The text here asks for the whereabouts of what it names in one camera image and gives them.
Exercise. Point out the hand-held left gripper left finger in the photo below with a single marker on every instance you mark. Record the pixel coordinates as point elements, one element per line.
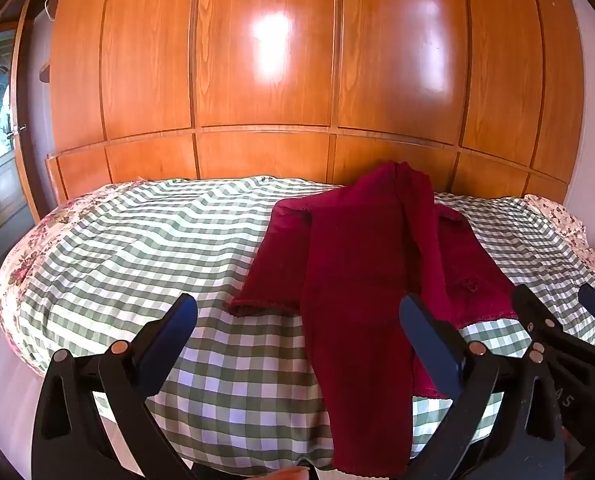
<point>170,340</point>

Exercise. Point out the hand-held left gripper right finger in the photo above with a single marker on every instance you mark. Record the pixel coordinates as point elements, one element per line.
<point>430,345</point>

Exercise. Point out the dark red knit sweater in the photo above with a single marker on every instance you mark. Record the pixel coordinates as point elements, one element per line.
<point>357,260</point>

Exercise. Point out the person's left hand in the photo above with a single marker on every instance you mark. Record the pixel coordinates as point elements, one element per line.
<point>291,475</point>

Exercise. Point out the green white checked blanket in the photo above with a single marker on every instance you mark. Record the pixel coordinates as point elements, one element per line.
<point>152,240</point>

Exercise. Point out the floral bedspread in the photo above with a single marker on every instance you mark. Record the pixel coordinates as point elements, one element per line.
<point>22,260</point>

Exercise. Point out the wooden wardrobe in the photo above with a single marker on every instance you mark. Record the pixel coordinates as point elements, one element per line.
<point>267,85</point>

